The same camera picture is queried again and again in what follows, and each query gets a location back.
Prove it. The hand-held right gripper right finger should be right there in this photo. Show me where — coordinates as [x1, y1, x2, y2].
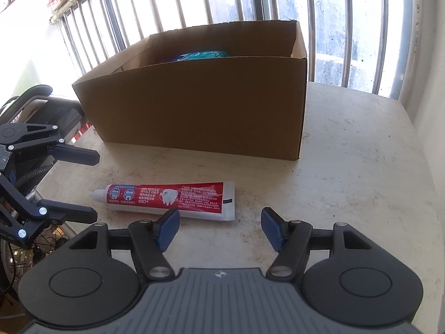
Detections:
[261, 207, 371, 281]

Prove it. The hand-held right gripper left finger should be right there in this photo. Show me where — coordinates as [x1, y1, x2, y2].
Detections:
[69, 208, 181, 281]

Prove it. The red toothpaste tube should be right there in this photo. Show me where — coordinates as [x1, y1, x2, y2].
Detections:
[90, 181, 236, 222]

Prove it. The cardboard box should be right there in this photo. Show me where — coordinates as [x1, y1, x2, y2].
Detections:
[71, 20, 308, 161]

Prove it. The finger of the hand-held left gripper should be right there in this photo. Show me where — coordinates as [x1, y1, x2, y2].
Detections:
[0, 123, 101, 166]
[0, 173, 98, 248]

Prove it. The blue packet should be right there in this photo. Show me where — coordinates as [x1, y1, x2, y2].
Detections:
[171, 49, 231, 64]

